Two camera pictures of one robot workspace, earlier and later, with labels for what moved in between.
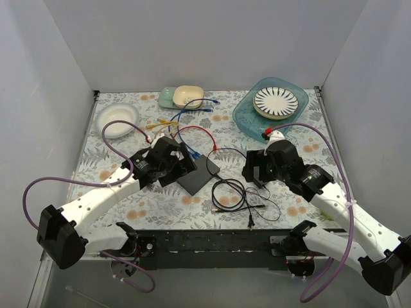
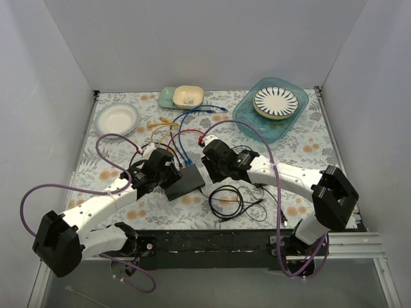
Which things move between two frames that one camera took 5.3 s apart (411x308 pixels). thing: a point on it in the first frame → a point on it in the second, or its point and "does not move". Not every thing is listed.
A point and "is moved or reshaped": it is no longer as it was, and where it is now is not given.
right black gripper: [255, 166] → [212, 168]
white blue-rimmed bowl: [115, 111] does not move
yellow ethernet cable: [169, 122] does not move
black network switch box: [194, 180] is moved or reshaped
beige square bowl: [183, 94] does not move
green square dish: [166, 98] does not move
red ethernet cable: [214, 146] is moved or reshaped
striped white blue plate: [276, 103] does not move
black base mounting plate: [223, 249] does not move
